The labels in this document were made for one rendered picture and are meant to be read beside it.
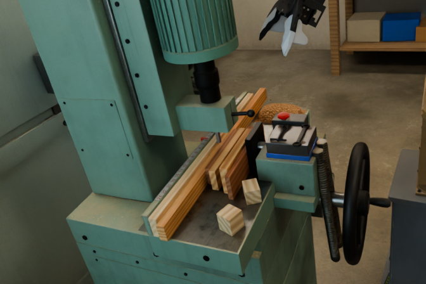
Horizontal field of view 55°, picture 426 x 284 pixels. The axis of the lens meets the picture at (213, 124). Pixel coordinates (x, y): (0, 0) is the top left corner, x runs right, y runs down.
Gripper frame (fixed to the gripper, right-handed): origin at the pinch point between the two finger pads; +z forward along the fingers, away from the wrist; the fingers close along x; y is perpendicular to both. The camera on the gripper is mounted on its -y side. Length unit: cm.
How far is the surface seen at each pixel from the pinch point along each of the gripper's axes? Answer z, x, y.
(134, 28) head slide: 7.9, 3.2, -30.5
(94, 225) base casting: 62, 3, -22
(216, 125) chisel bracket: 21.8, -3.4, -5.1
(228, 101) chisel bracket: 15.3, -2.5, -4.5
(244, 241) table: 33.7, -30.8, -1.9
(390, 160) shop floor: 39, 82, 149
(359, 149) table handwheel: 11.0, -21.0, 21.0
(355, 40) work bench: -16, 216, 187
